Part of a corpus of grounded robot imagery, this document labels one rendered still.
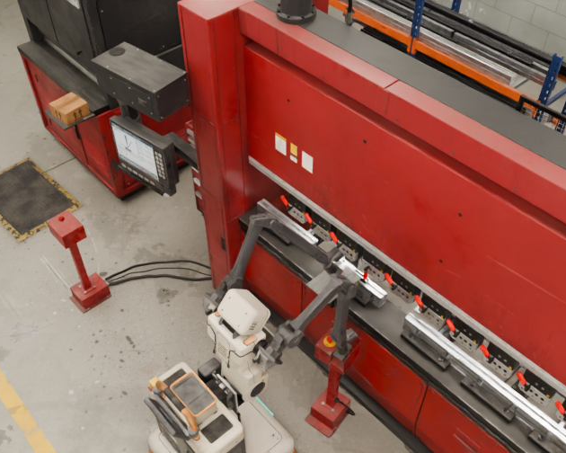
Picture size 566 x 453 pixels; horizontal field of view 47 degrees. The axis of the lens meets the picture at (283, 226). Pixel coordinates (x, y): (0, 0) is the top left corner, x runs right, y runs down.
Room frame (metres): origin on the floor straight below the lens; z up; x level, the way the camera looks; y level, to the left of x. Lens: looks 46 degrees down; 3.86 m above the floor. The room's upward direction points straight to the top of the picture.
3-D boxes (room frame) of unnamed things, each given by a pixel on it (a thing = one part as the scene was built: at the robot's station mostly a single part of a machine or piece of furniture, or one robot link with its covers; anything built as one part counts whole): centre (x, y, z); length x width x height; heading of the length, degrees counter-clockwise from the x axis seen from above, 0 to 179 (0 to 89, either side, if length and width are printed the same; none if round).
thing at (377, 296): (2.36, -0.43, 0.92); 0.39 x 0.06 x 0.10; 43
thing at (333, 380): (2.02, -0.31, 0.39); 0.05 x 0.05 x 0.54; 52
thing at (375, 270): (2.27, -0.51, 1.20); 0.15 x 0.09 x 0.17; 43
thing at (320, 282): (2.30, -0.29, 1.00); 0.26 x 0.18 x 0.01; 133
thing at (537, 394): (1.54, -1.19, 1.20); 0.15 x 0.09 x 0.17; 43
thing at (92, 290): (2.95, 1.44, 0.41); 0.25 x 0.20 x 0.83; 133
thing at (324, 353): (2.02, -0.31, 0.75); 0.20 x 0.16 x 0.18; 52
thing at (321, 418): (2.00, -0.29, 0.06); 0.25 x 0.20 x 0.12; 142
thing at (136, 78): (3.02, 0.78, 1.53); 0.51 x 0.25 x 0.85; 51
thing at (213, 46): (3.24, 0.14, 1.15); 0.85 x 0.25 x 2.30; 133
